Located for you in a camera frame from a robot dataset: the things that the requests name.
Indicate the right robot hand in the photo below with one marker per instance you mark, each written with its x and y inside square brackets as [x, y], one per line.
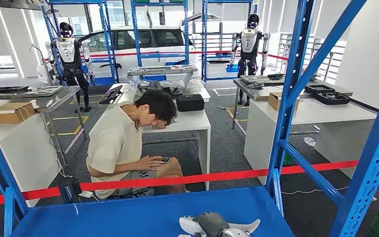
[212, 224]

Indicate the white plastic shell part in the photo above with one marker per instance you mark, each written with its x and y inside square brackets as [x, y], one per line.
[188, 225]

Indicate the black smartphone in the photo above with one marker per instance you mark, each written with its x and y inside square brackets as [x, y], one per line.
[165, 160]

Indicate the white desk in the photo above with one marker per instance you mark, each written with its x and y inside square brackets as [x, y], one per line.
[189, 121]
[22, 153]
[323, 113]

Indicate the black hard case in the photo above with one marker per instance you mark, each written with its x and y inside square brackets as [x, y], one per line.
[189, 103]

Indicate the person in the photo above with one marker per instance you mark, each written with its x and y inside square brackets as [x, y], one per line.
[111, 140]

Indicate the cardboard box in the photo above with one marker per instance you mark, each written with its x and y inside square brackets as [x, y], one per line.
[11, 114]
[273, 101]

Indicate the steel table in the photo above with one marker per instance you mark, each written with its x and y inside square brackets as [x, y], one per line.
[261, 93]
[55, 95]

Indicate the blue bin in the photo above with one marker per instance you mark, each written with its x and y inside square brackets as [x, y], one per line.
[232, 68]

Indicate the grey parts tray on stand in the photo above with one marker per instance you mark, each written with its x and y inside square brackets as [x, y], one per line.
[161, 69]

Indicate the black slotted tray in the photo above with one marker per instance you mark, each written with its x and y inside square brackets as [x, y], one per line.
[111, 95]

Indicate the humanoid robot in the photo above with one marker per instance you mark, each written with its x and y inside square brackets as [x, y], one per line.
[68, 52]
[250, 42]

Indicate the white car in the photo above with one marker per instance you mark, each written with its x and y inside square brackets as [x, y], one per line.
[163, 39]

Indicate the white railing fence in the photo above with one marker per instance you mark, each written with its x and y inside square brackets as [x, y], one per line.
[333, 55]

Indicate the black barrier post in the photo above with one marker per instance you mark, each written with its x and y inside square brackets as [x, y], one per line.
[70, 189]

